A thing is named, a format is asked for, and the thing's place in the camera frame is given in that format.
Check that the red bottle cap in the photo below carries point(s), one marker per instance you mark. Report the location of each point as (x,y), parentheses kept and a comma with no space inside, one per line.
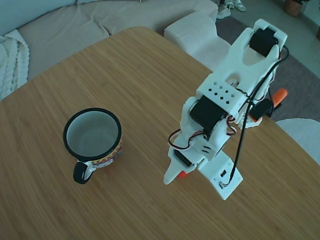
(182,174)

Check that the patterned enamel cup black rim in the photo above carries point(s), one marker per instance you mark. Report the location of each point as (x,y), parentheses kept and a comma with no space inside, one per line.
(92,135)

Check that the orange and black clamp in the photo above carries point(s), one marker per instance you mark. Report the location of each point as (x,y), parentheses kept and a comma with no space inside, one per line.
(280,96)

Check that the white round rug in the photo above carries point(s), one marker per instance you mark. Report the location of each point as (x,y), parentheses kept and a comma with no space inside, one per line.
(302,135)

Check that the white ottoman cushion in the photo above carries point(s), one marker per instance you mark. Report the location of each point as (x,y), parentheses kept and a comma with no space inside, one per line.
(190,35)

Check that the grey rug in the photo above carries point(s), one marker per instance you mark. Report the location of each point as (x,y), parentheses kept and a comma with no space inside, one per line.
(300,82)

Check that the white sneaker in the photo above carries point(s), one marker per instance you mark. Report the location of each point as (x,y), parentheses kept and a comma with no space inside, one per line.
(238,6)
(223,12)

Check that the brown woven basket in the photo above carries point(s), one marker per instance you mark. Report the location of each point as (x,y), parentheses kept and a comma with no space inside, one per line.
(293,8)

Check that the beige sofa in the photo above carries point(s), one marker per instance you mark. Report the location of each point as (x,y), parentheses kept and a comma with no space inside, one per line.
(62,32)

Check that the white knit blanket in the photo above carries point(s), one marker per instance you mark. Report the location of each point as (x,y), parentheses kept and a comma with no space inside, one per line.
(12,62)

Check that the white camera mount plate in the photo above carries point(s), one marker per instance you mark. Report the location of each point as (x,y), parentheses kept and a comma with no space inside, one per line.
(215,172)

